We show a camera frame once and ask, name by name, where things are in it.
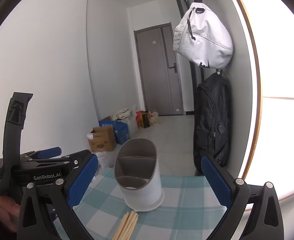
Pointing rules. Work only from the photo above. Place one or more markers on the black coat rack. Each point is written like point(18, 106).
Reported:
point(192, 85)

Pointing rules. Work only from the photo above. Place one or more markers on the brown cardboard box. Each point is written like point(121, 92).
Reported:
point(103, 140)

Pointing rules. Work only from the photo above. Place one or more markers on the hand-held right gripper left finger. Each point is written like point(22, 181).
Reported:
point(83, 180)

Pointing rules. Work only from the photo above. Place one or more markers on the black backpack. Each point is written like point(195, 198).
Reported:
point(212, 120)

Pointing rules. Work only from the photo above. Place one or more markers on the white sling bag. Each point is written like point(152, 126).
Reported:
point(204, 35)

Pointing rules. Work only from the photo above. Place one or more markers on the teal checked tablecloth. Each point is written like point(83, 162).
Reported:
point(187, 192)

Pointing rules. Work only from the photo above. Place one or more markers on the grey door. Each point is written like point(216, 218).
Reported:
point(157, 75)

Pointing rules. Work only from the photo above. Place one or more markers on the white divided utensil holder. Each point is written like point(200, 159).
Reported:
point(147, 187)

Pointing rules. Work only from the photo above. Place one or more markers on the grey poly mailer bag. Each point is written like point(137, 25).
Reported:
point(106, 158)

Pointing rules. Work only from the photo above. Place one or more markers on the black and yellow bag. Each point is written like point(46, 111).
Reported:
point(145, 120)

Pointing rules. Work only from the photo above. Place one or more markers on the beige plastic bag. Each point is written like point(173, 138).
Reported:
point(155, 118)

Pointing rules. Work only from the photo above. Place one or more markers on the person's left hand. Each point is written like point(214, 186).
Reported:
point(1, 210)

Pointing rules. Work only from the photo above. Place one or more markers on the white plastic bin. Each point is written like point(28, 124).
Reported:
point(133, 126)

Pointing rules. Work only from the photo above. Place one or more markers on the red snack bag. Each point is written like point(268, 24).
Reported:
point(139, 118)

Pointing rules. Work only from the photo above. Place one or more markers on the round gold-framed mirror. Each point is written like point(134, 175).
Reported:
point(274, 55)

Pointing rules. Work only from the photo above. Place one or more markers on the cream cloth bag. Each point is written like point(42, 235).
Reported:
point(123, 113)

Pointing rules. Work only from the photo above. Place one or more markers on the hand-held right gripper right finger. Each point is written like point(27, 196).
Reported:
point(215, 180)

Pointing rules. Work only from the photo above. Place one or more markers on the blue cardboard box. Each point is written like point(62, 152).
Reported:
point(122, 132)

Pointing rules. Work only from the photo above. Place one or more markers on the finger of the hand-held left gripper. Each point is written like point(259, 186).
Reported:
point(50, 152)
point(79, 158)

